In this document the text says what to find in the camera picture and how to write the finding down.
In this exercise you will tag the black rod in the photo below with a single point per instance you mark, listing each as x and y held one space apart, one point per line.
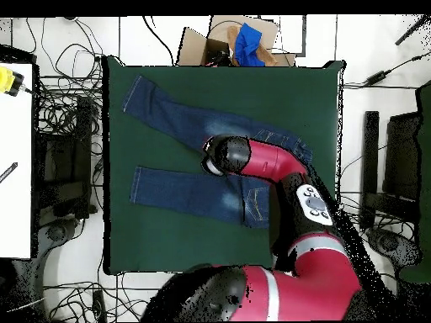
410 32

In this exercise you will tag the green cloth on side table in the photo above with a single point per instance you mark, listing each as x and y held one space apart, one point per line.
426 168

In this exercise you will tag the black power strip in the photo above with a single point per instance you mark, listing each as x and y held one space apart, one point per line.
98 306

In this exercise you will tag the dark green table cloth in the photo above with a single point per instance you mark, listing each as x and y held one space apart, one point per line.
219 84

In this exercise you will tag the black marker pen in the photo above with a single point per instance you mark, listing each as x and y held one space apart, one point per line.
8 172

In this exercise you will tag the white side table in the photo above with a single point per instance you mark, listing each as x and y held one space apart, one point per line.
15 208

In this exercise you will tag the yellow and black tool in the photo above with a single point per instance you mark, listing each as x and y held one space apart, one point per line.
6 80

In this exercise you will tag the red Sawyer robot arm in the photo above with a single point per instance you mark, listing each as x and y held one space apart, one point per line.
303 286

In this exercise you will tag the tan brown cloth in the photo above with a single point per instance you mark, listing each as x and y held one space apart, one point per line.
267 56

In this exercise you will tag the white board with dark frame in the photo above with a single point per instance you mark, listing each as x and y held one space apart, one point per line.
291 33

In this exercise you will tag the brown cardboard box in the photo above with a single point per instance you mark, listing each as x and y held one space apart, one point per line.
193 47

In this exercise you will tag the black chair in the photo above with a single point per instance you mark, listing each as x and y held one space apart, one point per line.
64 168

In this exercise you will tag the blue denim jeans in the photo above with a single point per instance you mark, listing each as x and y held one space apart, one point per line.
175 191

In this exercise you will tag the bright blue cloth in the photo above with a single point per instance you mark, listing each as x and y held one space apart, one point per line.
247 43

